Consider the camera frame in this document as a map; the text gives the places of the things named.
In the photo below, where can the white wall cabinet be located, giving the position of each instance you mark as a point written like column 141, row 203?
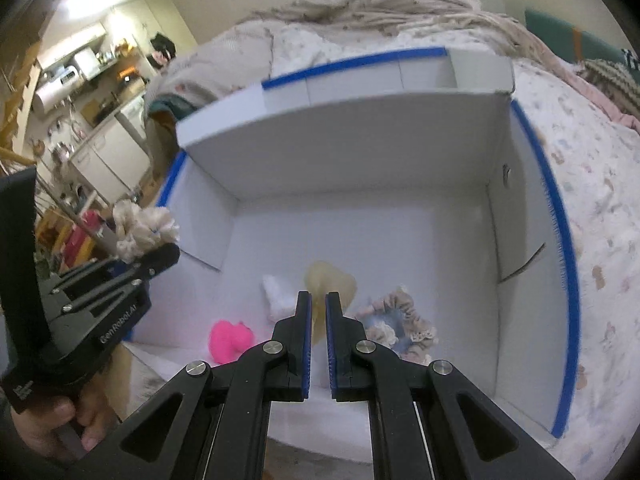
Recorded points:
column 70, row 42

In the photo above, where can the teal headboard cushion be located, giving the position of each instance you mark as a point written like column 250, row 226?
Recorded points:
column 555, row 32

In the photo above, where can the grey checked quilt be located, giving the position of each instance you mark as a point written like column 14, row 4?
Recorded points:
column 380, row 5

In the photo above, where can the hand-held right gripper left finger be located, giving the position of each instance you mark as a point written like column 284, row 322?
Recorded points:
column 306, row 345

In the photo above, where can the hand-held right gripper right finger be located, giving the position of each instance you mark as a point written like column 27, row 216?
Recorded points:
column 331, row 345

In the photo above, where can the cream fluffy scrunchie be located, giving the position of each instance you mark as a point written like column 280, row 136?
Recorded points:
column 145, row 227

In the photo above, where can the white water heater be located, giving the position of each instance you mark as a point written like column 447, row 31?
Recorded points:
column 50, row 97

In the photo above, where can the light blue fluffy scrunchie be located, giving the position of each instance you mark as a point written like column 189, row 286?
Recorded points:
column 385, row 322

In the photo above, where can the teal bed footboard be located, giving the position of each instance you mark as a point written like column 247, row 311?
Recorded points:
column 165, row 110

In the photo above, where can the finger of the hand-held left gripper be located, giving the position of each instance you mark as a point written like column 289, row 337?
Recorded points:
column 110, row 292
column 162, row 257

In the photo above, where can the hanging clothes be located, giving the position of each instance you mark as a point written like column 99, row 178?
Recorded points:
column 164, row 50

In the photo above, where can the white cylindrical boiler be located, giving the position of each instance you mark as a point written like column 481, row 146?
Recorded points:
column 86, row 65

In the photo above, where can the black white striped garment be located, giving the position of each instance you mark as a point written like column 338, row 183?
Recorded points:
column 631, row 59

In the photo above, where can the blue cardboard shoe box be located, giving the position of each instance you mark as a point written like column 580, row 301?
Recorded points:
column 400, row 240

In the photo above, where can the beige bow scrunchie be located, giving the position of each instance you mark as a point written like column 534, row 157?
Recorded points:
column 415, row 317

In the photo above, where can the wooden staircase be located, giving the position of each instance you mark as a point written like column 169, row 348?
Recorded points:
column 17, row 110

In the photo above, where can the pink squishy sponge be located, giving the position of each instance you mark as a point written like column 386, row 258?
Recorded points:
column 227, row 340

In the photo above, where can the white kitchen cabinet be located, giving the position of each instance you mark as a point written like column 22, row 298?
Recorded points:
column 110, row 160

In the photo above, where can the red storage box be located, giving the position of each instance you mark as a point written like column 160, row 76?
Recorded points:
column 80, row 240

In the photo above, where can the white plastic tube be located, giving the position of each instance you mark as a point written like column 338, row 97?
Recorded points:
column 277, row 295

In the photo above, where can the person's left hand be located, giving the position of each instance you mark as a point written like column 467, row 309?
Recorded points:
column 45, row 427

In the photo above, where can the brown crochet blanket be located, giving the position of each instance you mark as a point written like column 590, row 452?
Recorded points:
column 612, row 82

